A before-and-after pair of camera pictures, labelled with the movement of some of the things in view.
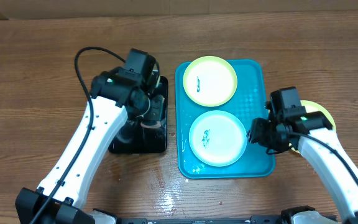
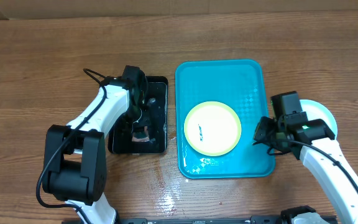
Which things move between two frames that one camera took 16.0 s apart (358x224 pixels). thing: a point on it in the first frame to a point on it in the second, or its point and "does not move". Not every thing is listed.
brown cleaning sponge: [156, 126] to [142, 136]
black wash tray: [135, 137] does not move
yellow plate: [210, 81] to [212, 128]
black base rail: [259, 219] does not move
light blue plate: [217, 138] to [315, 111]
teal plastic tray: [248, 102] does not move
